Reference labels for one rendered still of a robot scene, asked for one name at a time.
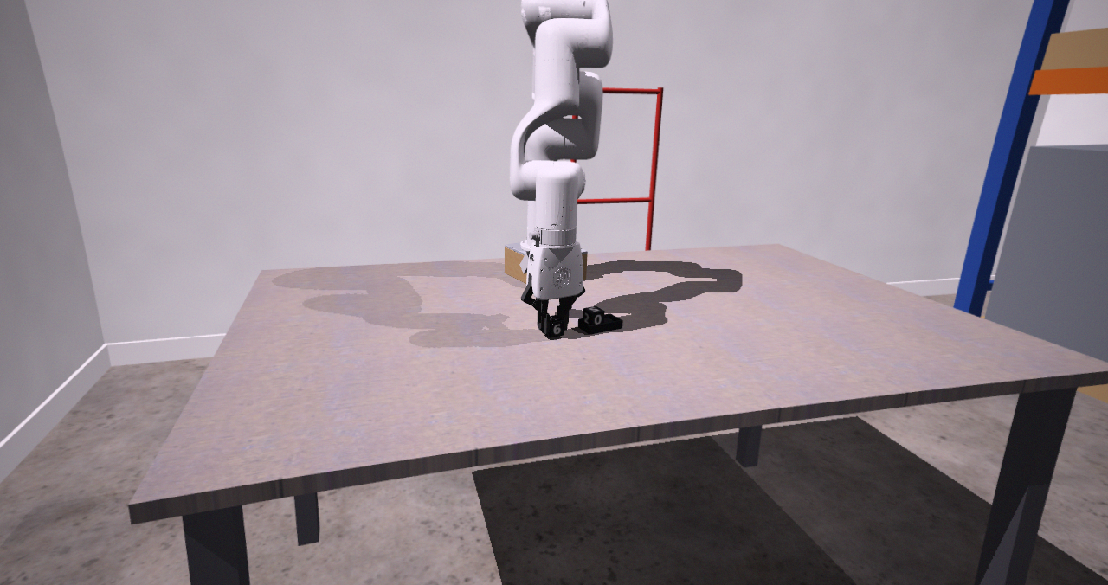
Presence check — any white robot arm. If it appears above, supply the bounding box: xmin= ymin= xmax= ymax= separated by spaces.
xmin=510 ymin=0 xmax=613 ymax=273

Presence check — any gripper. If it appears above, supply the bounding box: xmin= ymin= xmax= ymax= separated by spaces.
xmin=521 ymin=242 xmax=585 ymax=333

